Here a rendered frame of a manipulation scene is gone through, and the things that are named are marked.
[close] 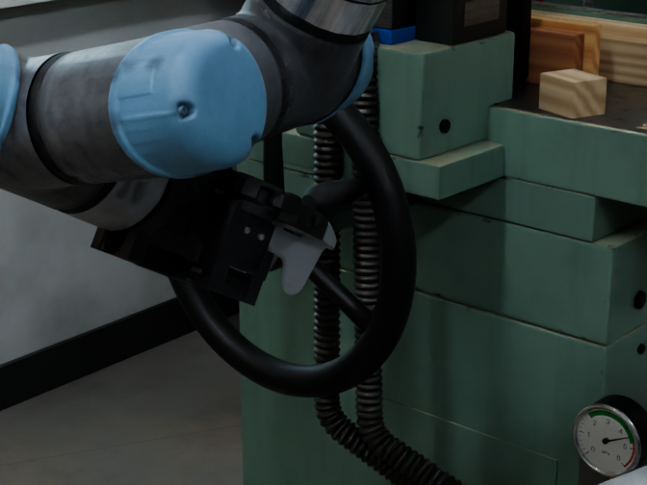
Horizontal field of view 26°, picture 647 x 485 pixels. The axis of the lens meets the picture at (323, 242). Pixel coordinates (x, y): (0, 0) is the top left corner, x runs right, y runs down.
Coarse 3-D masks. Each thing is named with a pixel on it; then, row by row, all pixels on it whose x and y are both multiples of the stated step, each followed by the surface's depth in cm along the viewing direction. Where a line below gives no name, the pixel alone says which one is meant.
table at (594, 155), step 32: (512, 96) 124; (608, 96) 124; (640, 96) 124; (512, 128) 120; (544, 128) 118; (576, 128) 116; (608, 128) 114; (288, 160) 125; (416, 160) 116; (448, 160) 116; (480, 160) 118; (512, 160) 121; (544, 160) 119; (576, 160) 116; (608, 160) 114; (640, 160) 112; (416, 192) 116; (448, 192) 116; (608, 192) 115; (640, 192) 113
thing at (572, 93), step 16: (544, 80) 119; (560, 80) 117; (576, 80) 116; (592, 80) 116; (544, 96) 119; (560, 96) 117; (576, 96) 116; (592, 96) 117; (560, 112) 118; (576, 112) 117; (592, 112) 117
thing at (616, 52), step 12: (612, 36) 130; (600, 48) 130; (612, 48) 129; (624, 48) 128; (636, 48) 128; (600, 60) 130; (612, 60) 130; (624, 60) 129; (636, 60) 128; (600, 72) 131; (612, 72) 130; (624, 72) 129; (636, 72) 128; (636, 84) 128
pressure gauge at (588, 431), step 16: (608, 400) 114; (624, 400) 114; (592, 416) 114; (608, 416) 113; (624, 416) 112; (640, 416) 113; (576, 432) 115; (592, 432) 115; (608, 432) 113; (624, 432) 112; (640, 432) 112; (576, 448) 116; (592, 448) 115; (608, 448) 114; (624, 448) 113; (640, 448) 112; (592, 464) 115; (608, 464) 114; (624, 464) 113
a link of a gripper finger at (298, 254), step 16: (272, 240) 97; (288, 240) 98; (304, 240) 100; (320, 240) 100; (336, 240) 103; (288, 256) 99; (304, 256) 100; (288, 272) 99; (304, 272) 101; (288, 288) 100
